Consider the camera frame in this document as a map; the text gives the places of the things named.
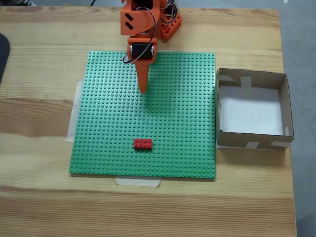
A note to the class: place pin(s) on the red lego block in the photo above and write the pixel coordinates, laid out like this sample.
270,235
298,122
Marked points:
143,144

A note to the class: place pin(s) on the green lego baseplate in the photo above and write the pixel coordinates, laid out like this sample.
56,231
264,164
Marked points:
111,123

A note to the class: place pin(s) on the cardboard box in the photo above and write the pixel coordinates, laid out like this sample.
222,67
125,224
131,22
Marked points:
232,140

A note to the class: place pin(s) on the masking tape strip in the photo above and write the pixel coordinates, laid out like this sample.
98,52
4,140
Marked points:
74,118
138,182

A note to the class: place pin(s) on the white paper sheet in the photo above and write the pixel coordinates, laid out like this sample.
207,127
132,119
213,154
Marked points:
249,111

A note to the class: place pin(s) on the black rounded pad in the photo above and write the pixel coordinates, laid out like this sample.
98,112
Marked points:
3,54

